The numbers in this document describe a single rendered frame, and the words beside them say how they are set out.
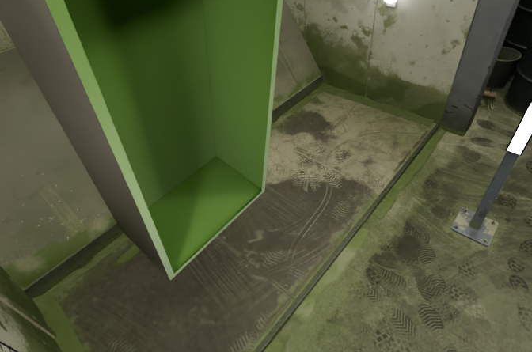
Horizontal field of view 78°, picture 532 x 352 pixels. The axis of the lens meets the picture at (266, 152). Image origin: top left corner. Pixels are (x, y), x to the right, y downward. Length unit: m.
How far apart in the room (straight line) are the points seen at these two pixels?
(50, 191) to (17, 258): 0.36
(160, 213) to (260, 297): 0.67
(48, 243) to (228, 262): 0.98
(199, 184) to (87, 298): 0.89
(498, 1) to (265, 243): 1.95
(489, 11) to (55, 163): 2.67
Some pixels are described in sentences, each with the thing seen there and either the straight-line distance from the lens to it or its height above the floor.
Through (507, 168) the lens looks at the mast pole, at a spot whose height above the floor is 0.50.
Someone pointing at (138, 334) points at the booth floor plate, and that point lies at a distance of 1.93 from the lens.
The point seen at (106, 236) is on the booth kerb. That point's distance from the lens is 2.23.
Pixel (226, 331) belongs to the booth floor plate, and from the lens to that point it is 1.79.
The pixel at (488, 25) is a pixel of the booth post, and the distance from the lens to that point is 2.52.
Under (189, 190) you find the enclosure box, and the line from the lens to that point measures 1.69.
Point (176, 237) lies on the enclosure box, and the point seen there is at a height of 0.49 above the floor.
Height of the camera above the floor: 1.69
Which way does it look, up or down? 41 degrees down
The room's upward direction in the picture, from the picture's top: 8 degrees counter-clockwise
